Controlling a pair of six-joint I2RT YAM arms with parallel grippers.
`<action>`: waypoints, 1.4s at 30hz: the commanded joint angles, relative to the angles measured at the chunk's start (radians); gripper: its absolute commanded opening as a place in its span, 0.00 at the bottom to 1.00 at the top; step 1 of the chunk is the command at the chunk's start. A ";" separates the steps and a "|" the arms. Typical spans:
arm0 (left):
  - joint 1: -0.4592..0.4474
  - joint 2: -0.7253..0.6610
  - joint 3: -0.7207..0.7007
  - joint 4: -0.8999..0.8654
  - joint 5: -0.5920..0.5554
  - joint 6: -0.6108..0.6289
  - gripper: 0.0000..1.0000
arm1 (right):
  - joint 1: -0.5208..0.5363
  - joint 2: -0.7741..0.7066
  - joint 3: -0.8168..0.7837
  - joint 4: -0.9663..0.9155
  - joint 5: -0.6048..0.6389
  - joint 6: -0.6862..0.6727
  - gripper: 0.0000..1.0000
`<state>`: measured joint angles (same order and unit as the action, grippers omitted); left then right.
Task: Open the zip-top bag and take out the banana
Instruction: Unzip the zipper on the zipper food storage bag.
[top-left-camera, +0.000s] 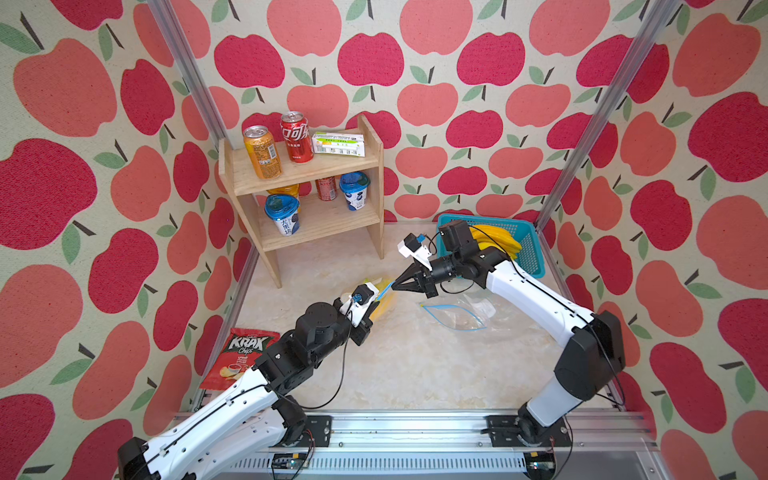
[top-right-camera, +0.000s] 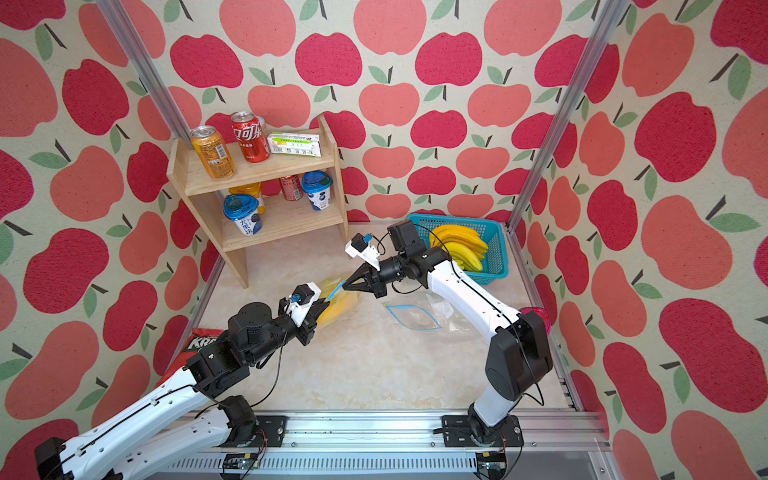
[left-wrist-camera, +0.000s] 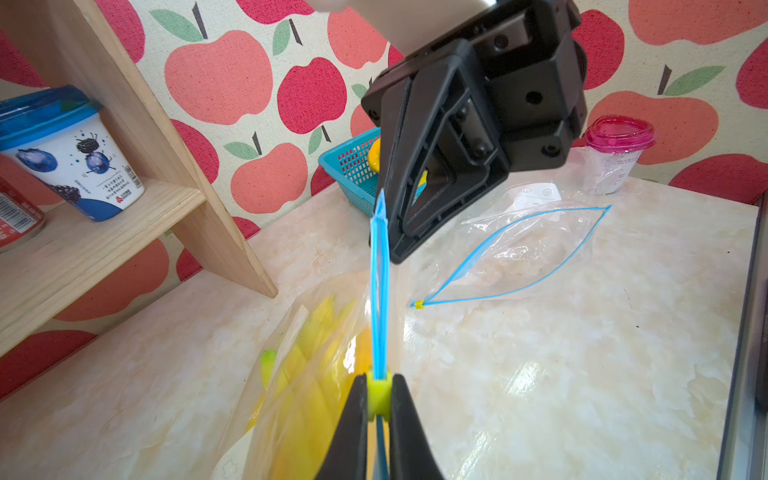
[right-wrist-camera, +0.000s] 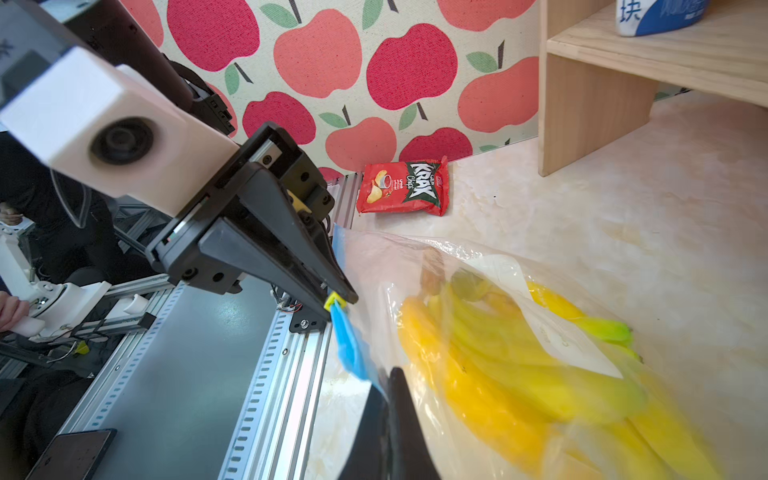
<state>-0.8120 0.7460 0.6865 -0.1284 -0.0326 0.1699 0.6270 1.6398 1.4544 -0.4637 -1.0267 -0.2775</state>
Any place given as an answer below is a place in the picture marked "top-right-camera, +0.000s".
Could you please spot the right aluminium corner post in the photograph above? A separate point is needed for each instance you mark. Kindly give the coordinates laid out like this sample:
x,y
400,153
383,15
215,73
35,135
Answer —
x,y
607,21

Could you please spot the pink lid plastic jar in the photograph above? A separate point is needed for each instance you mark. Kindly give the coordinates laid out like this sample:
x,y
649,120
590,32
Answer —
x,y
542,314

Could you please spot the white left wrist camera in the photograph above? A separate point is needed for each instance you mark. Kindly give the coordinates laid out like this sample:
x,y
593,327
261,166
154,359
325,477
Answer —
x,y
301,301

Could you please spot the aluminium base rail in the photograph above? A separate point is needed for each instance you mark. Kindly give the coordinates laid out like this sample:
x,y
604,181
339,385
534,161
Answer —
x,y
531,444

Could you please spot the aluminium corner post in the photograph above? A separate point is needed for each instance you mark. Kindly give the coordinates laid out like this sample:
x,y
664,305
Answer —
x,y
607,21
130,40

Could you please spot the blue lid yogurt cup back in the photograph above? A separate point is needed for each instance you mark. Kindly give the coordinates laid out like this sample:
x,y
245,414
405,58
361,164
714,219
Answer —
x,y
317,186

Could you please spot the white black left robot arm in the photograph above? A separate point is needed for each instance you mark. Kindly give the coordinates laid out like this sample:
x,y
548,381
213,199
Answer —
x,y
188,412

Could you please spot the small red can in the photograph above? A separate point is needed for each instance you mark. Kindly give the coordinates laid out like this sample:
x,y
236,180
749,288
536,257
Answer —
x,y
291,187

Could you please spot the orange drink can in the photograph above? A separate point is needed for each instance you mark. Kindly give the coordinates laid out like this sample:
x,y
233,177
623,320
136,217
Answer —
x,y
212,151

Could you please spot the white green box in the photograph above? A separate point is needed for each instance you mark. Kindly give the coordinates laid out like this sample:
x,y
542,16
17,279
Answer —
x,y
294,144

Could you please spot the left aluminium corner post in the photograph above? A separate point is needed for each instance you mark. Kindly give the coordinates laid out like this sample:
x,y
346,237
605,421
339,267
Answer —
x,y
130,40

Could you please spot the red Krax chips bag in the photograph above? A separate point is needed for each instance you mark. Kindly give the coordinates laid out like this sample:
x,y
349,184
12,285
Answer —
x,y
167,360

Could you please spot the yellow container on shelf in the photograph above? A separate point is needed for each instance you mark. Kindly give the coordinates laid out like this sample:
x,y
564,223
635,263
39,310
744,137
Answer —
x,y
253,190

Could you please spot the clear zip-top bag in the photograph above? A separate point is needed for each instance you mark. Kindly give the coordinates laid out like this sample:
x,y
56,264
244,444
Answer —
x,y
339,300
431,315

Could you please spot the blue lid yogurt cup front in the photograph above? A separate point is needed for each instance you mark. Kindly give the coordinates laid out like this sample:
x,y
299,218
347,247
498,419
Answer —
x,y
243,211

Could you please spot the red cola can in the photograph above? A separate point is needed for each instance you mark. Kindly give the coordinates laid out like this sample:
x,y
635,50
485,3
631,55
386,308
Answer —
x,y
249,132

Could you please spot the teal plastic basket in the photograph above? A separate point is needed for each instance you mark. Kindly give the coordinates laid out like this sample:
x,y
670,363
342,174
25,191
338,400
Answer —
x,y
495,259

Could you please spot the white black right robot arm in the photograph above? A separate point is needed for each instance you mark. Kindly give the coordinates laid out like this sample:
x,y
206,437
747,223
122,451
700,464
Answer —
x,y
518,355

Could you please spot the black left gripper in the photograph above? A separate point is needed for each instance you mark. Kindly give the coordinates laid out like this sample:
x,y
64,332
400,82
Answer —
x,y
311,321

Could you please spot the blue lid yogurt cup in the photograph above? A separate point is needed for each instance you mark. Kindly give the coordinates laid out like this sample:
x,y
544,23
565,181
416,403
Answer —
x,y
317,186
243,211

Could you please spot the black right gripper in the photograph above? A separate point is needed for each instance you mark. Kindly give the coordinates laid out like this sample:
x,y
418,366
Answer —
x,y
373,284

